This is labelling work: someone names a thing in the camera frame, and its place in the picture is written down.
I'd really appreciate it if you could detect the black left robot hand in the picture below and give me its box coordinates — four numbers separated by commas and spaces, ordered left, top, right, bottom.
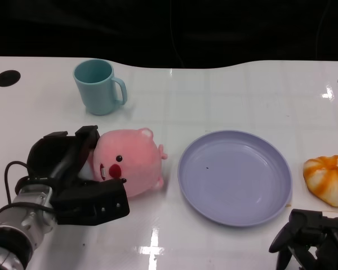
26, 125, 130, 227

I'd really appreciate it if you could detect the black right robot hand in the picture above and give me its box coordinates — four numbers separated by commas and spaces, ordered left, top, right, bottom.
269, 209, 338, 270

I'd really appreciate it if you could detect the pink plush beaver doll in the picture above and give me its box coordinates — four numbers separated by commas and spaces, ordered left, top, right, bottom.
78, 127, 169, 199

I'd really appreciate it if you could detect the purple plastic plate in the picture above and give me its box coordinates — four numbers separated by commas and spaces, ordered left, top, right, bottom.
177, 129, 293, 228

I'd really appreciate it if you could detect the orange and white bread toy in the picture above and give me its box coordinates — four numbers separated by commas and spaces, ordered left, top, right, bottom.
303, 155, 338, 208

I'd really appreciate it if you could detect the teal plastic mug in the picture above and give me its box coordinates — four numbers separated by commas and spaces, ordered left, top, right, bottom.
73, 58, 128, 116

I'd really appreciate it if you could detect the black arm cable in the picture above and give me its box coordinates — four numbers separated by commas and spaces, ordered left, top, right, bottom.
5, 160, 55, 213

